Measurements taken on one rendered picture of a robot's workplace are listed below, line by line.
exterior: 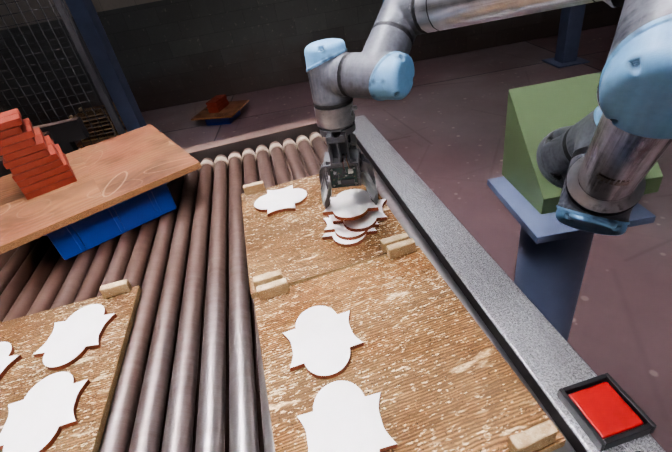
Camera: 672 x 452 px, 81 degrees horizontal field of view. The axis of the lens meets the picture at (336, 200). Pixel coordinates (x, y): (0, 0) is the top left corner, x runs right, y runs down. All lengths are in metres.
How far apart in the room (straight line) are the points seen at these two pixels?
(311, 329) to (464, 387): 0.25
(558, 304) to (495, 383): 0.66
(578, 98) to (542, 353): 0.67
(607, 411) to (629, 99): 0.40
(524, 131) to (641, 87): 0.61
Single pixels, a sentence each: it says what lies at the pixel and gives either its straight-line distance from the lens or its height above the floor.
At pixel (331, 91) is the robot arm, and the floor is 1.27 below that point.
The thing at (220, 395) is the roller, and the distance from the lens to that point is 0.73.
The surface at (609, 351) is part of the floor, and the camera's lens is 1.96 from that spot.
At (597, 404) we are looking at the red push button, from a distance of 0.68.
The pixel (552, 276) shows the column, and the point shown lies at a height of 0.67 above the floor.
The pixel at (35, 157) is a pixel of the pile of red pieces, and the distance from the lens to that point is 1.31.
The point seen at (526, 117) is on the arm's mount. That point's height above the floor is 1.06.
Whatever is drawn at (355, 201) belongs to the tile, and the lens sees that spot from 0.89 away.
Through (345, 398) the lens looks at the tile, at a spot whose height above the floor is 0.95.
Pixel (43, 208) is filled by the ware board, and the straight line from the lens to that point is 1.25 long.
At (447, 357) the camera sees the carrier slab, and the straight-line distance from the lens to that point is 0.67.
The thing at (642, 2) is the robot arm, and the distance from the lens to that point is 0.51.
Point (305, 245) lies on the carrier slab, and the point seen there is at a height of 0.94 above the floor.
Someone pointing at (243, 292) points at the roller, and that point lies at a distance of 0.86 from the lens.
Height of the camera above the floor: 1.48
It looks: 32 degrees down
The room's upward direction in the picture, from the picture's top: 11 degrees counter-clockwise
